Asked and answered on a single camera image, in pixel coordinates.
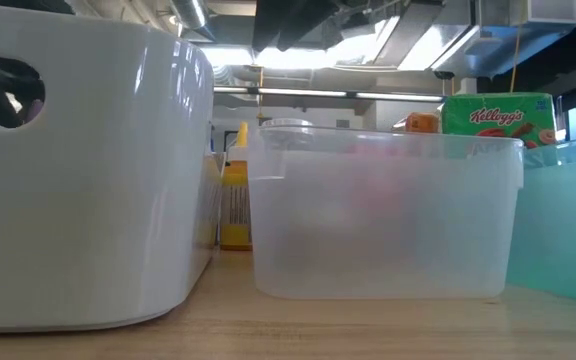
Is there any yellow hanging cord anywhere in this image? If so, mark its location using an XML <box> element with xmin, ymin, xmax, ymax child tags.
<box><xmin>510</xmin><ymin>24</ymin><xmax>525</xmax><ymax>94</ymax></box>

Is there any teal plastic bin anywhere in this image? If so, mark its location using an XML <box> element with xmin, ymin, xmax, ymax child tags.
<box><xmin>506</xmin><ymin>133</ymin><xmax>576</xmax><ymax>306</ymax></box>

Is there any green Kellogg's cereal box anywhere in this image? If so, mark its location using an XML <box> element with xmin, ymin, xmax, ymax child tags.
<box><xmin>440</xmin><ymin>92</ymin><xmax>558</xmax><ymax>150</ymax></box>

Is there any rectangular silver air duct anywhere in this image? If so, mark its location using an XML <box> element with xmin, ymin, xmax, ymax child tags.
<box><xmin>332</xmin><ymin>0</ymin><xmax>576</xmax><ymax>79</ymax></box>

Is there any clear plastic bin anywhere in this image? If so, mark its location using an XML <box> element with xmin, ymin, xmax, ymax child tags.
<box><xmin>246</xmin><ymin>124</ymin><xmax>525</xmax><ymax>300</ymax></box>

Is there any round silver air duct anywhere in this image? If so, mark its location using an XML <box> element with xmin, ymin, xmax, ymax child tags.
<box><xmin>170</xmin><ymin>0</ymin><xmax>217</xmax><ymax>42</ymax></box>

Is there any orange cereal box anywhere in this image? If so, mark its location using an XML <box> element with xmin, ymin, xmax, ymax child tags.
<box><xmin>405</xmin><ymin>112</ymin><xmax>442</xmax><ymax>134</ymax></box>

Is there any linear ceiling light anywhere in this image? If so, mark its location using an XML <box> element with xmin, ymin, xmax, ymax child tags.
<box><xmin>212</xmin><ymin>85</ymin><xmax>444</xmax><ymax>104</ymax></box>

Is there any white plastic bin with handles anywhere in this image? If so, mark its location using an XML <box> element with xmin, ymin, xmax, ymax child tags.
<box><xmin>0</xmin><ymin>3</ymin><xmax>217</xmax><ymax>334</ymax></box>

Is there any yellow-capped dye bottle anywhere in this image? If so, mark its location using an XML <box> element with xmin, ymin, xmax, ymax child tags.
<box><xmin>219</xmin><ymin>121</ymin><xmax>254</xmax><ymax>251</ymax></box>

